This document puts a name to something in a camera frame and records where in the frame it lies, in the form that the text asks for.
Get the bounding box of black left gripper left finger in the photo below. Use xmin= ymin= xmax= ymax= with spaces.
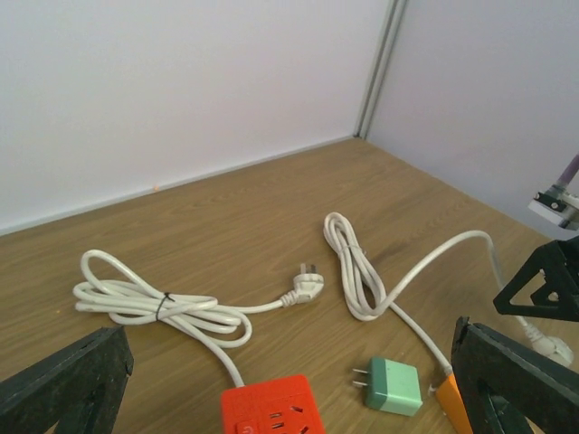
xmin=1 ymin=326 xmax=134 ymax=433

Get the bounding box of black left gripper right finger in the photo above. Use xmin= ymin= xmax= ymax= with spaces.
xmin=451 ymin=316 xmax=578 ymax=433

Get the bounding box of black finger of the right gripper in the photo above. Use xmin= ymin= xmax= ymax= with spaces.
xmin=493 ymin=236 xmax=578 ymax=322

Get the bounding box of green square adapter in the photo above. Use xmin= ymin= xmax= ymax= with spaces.
xmin=352 ymin=356 xmax=422 ymax=417

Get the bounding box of white power cable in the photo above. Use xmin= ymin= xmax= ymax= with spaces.
xmin=323 ymin=212 xmax=575 ymax=379

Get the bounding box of red cube power socket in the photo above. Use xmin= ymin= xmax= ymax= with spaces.
xmin=221 ymin=374 xmax=326 ymax=434

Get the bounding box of orange power strip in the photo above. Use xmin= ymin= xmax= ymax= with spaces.
xmin=435 ymin=373 xmax=473 ymax=434

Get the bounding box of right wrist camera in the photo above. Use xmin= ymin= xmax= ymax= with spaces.
xmin=528 ymin=185 xmax=578 ymax=231

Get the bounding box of white cable with plug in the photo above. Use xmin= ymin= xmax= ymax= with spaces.
xmin=73 ymin=249 xmax=327 ymax=388

